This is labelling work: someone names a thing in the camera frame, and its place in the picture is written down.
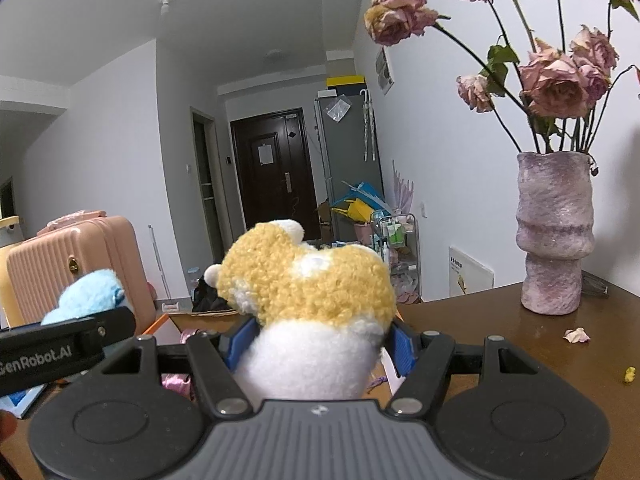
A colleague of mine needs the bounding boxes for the black duffel bag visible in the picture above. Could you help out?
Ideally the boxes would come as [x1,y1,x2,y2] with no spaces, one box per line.
[192,275,241,313]

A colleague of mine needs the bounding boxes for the brown cardboard box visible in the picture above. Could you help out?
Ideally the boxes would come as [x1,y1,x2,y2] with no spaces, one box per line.
[316,200,335,243]

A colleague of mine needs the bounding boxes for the pink cloth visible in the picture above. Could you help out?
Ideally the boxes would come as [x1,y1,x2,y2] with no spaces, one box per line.
[36,210,108,236]

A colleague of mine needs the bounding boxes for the dark wooden door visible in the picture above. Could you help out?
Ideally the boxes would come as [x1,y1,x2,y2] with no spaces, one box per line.
[230,107,321,243]

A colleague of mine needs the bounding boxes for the blue and yellow bags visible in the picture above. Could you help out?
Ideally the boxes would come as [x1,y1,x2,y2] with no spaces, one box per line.
[330,180,388,223]

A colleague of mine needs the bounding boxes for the purple wing decoration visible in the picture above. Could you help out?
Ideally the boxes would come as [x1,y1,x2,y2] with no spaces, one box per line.
[392,160,416,216]

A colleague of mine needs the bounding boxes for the pink ribbed suitcase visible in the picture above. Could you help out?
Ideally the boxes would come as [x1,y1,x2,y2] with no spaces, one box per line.
[6,215,157,331]

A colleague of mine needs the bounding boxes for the blue plush toy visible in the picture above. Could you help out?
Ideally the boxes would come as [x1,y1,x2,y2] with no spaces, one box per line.
[41,268,135,326]

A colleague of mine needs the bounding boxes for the wire storage cart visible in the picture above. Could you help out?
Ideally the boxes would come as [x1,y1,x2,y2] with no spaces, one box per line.
[370,212,423,303]

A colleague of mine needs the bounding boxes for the clear plastic bag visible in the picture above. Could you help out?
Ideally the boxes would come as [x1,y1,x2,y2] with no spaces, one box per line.
[324,99,351,123]

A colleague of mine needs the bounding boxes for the folded umbrella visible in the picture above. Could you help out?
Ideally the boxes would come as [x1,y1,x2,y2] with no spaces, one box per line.
[360,89,378,162]

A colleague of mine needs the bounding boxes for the purple ceramic vase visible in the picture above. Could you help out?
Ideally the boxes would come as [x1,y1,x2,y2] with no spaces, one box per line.
[516,151,596,316]

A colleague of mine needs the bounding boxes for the eyeglasses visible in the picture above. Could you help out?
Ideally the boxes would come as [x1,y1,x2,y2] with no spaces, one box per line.
[580,270,610,298]

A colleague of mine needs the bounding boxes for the grey interior door frame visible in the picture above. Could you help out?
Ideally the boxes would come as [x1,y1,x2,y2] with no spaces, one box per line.
[191,106,226,261]

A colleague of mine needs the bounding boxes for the orange cardboard box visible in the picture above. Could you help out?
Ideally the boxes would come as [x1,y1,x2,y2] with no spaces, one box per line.
[140,310,416,401]

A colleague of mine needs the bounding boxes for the yellow bottle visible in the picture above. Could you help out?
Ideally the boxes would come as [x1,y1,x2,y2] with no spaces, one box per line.
[0,216,25,331]

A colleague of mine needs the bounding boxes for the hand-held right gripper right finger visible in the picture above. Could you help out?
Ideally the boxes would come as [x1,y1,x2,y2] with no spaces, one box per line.
[387,319,561,419]

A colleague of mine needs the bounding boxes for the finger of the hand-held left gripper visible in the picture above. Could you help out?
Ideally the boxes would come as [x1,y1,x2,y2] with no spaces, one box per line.
[0,306,137,356]

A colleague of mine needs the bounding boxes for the yellow and white plush toy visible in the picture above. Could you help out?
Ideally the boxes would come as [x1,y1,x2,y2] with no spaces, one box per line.
[204,218,398,402]

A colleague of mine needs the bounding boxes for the grey refrigerator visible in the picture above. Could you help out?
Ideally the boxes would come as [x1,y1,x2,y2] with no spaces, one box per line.
[313,89,385,246]

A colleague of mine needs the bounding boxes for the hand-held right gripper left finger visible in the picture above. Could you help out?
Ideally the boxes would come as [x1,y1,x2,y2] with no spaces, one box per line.
[75,317,258,421]

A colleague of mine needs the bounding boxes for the bunch of dried pink roses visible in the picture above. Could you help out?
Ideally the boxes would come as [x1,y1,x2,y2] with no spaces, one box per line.
[364,0,640,156]

